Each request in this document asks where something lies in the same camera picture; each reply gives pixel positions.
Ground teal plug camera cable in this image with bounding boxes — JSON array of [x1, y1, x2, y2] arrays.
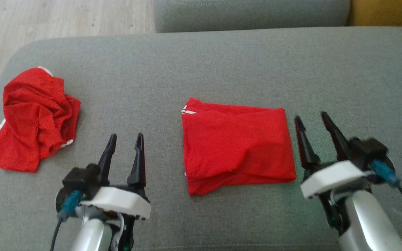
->
[[50, 190, 83, 251], [371, 160, 402, 246]]

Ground grey sofa back cushion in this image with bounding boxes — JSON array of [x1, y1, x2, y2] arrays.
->
[[154, 0, 351, 33]]

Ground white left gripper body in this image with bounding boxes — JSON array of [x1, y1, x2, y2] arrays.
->
[[79, 187, 151, 220]]

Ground red mesh shorts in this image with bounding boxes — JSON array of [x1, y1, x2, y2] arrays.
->
[[0, 67, 81, 173]]

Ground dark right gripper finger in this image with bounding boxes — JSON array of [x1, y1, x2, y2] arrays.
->
[[294, 115, 320, 170], [321, 112, 351, 161]]

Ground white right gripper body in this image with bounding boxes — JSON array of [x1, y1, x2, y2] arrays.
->
[[300, 160, 372, 199]]

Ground large grey sofa seat cushion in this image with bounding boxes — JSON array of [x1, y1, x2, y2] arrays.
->
[[0, 26, 402, 251]]

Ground right teal plug camera cable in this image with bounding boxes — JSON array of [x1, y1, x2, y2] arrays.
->
[[371, 160, 402, 246]]

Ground large yellow sofa backrest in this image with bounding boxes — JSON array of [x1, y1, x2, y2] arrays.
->
[[348, 0, 402, 29]]

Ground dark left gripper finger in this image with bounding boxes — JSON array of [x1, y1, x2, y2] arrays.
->
[[97, 134, 117, 185], [127, 133, 146, 190]]

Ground left teal plug camera cable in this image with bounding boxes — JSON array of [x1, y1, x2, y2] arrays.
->
[[50, 190, 83, 251]]

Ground red shirt with white sleeves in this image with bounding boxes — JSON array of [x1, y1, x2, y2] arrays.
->
[[181, 97, 297, 196]]

